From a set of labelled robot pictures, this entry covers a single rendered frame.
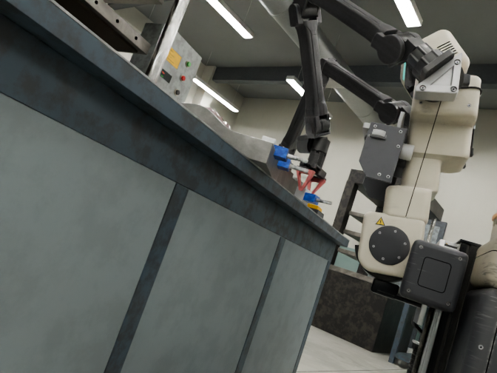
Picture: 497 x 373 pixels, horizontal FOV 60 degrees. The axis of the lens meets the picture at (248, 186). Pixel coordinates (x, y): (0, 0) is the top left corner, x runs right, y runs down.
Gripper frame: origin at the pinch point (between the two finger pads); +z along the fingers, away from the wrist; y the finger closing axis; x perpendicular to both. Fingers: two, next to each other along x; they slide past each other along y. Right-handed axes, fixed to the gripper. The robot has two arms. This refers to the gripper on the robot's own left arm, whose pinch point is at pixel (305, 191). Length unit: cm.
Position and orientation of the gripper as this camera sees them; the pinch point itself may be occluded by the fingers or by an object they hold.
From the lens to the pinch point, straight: 150.1
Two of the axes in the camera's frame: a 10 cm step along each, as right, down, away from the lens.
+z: -3.3, 9.4, -1.4
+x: 8.0, 2.0, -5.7
